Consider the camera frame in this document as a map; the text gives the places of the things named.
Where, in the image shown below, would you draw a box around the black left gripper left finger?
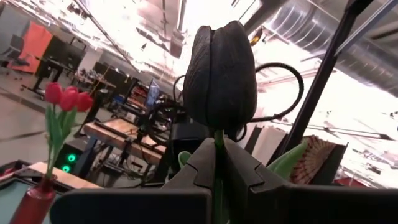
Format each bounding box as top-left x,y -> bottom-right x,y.
161,137 -> 218,224

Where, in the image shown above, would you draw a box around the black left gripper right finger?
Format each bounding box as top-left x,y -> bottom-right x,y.
223,137 -> 289,224

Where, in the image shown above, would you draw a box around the black artificial tulip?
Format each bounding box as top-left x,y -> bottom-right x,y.
178,20 -> 308,224

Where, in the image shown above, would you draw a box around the red bottle vase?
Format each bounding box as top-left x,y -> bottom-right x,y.
9,174 -> 59,224

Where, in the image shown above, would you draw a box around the brown ribbed object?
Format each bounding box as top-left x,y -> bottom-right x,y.
290,134 -> 348,187

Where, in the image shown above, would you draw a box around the blue computer monitor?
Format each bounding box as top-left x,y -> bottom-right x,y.
144,78 -> 162,109

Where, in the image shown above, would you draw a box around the black computer tower green lights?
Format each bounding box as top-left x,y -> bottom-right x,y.
54,136 -> 91,180

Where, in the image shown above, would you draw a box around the orange partition panel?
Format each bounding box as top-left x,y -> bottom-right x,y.
11,21 -> 54,75

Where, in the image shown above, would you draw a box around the wooden workbench black frame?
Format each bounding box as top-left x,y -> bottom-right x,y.
81,117 -> 170,175

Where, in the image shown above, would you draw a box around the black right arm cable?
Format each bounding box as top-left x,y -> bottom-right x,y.
248,62 -> 305,124

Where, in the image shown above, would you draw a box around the black diagonal frame brace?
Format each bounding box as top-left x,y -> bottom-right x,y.
284,0 -> 376,155

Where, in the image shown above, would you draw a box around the silver ventilation duct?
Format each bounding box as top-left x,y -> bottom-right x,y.
261,0 -> 398,97

